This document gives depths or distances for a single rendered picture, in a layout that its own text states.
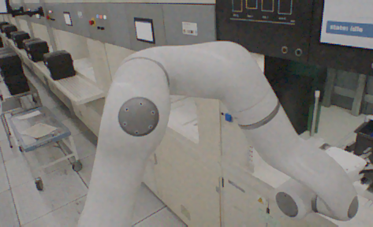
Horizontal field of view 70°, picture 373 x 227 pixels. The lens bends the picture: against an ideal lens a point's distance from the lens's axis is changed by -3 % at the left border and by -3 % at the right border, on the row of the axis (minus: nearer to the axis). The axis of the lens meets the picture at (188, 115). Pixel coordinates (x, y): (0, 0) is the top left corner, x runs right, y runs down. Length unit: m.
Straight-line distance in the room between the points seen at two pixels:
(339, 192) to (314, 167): 0.07
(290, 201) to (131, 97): 0.42
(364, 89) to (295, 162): 1.28
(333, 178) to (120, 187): 0.40
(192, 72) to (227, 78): 0.06
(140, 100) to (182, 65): 0.12
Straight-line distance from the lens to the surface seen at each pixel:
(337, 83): 1.91
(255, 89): 0.48
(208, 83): 0.46
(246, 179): 1.30
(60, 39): 3.78
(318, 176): 0.58
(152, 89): 0.40
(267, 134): 0.52
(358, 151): 1.19
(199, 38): 1.21
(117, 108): 0.39
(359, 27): 0.82
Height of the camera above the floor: 1.65
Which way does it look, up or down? 26 degrees down
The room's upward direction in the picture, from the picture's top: 5 degrees counter-clockwise
